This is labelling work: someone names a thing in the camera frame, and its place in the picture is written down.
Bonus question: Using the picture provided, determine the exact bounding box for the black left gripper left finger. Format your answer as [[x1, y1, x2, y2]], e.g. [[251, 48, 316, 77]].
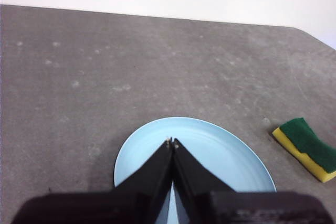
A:
[[12, 136, 174, 224]]

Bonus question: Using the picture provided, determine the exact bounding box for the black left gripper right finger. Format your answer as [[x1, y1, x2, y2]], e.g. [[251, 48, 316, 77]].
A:
[[172, 137, 334, 224]]

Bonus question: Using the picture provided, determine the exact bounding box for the light blue round plate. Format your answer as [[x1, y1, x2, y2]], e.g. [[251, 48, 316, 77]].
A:
[[113, 116, 277, 224]]

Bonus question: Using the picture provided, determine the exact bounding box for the yellow sponge with green pad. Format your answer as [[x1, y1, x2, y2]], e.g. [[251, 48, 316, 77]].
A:
[[271, 118, 336, 184]]

